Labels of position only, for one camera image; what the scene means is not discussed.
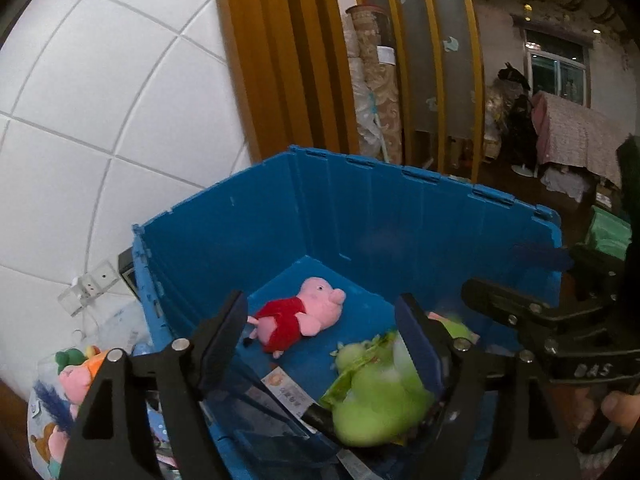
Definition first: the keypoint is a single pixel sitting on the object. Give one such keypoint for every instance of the orange and pink plush toy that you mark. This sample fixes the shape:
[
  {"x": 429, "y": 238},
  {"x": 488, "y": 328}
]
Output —
[{"x": 80, "y": 377}]

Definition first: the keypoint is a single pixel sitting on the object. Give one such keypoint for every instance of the black picture frame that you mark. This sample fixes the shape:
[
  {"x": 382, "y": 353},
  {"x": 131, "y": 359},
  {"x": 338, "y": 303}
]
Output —
[{"x": 126, "y": 270}]

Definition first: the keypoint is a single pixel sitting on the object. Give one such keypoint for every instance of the round desktop with white cloth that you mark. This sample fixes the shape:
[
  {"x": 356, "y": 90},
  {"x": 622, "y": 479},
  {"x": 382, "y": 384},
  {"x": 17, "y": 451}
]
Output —
[{"x": 37, "y": 410}]

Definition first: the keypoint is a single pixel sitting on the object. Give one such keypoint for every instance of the blue plastic crate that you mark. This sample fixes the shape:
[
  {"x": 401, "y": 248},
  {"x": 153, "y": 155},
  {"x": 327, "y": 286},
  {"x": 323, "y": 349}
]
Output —
[{"x": 375, "y": 220}]

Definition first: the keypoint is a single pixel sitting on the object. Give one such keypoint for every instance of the pink carton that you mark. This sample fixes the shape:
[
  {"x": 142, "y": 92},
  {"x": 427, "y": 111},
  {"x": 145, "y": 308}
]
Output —
[{"x": 434, "y": 316}]

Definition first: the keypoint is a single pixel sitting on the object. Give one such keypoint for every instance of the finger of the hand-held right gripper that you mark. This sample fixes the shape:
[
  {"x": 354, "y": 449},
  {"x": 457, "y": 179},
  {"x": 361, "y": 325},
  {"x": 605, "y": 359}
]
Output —
[
  {"x": 542, "y": 255},
  {"x": 500, "y": 297}
]

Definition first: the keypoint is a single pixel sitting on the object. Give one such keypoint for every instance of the blue fuzzy toy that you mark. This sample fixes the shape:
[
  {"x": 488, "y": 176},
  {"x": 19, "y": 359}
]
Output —
[{"x": 50, "y": 402}]

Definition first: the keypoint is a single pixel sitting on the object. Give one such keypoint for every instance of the white orange toothpaste carton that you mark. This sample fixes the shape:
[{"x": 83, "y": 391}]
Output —
[{"x": 287, "y": 395}]

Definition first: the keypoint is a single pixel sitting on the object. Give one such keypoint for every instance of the green plastic bag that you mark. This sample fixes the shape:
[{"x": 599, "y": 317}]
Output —
[{"x": 607, "y": 235}]

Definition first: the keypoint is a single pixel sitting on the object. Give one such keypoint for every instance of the window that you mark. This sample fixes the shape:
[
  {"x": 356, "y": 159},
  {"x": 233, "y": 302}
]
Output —
[{"x": 557, "y": 67}]

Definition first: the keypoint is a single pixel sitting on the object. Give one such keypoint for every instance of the person's right hand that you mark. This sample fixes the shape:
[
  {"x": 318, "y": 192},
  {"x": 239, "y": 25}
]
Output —
[{"x": 620, "y": 407}]

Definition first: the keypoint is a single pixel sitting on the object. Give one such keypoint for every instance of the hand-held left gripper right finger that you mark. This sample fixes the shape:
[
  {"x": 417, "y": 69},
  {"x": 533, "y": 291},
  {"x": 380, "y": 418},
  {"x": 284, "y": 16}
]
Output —
[{"x": 420, "y": 345}]

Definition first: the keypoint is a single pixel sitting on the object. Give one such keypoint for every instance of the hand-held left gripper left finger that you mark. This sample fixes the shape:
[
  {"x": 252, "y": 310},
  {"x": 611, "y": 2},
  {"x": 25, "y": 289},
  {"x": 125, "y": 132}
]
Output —
[{"x": 222, "y": 345}]

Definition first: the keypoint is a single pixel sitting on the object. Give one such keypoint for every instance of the white power strip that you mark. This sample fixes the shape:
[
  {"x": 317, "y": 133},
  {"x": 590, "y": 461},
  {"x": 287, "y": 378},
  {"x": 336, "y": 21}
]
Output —
[{"x": 90, "y": 285}]

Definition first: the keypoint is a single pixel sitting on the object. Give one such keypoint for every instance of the table with pink cloth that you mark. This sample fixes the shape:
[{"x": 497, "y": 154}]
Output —
[{"x": 575, "y": 135}]

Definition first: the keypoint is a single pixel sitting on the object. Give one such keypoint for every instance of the large light green plush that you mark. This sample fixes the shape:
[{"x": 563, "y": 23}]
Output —
[{"x": 370, "y": 405}]

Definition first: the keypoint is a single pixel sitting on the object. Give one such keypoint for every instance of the red dress pig plush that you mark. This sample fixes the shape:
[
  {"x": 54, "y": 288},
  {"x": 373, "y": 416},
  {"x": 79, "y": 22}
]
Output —
[{"x": 285, "y": 312}]

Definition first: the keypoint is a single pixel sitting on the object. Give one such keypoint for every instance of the dark cloth pile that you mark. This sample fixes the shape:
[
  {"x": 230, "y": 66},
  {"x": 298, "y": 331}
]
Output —
[{"x": 515, "y": 110}]

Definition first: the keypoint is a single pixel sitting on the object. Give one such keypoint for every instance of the patterned fabric rolls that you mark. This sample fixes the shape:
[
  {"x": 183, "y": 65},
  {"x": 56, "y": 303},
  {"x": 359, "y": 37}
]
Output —
[{"x": 372, "y": 85}]

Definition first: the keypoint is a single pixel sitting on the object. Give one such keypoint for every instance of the wooden slat partition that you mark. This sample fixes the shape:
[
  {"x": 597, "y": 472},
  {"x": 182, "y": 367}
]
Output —
[{"x": 280, "y": 60}]

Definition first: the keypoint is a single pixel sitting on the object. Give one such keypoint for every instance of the white stand base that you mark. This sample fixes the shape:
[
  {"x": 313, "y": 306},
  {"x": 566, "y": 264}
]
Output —
[{"x": 522, "y": 169}]

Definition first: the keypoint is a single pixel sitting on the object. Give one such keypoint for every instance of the frosted glass screen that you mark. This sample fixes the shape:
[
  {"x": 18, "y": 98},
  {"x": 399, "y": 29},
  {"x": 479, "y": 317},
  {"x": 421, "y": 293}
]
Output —
[{"x": 435, "y": 60}]

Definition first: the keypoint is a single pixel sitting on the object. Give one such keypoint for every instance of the dark green frog plush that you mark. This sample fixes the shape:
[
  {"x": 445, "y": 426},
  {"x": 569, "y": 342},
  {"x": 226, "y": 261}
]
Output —
[{"x": 67, "y": 358}]

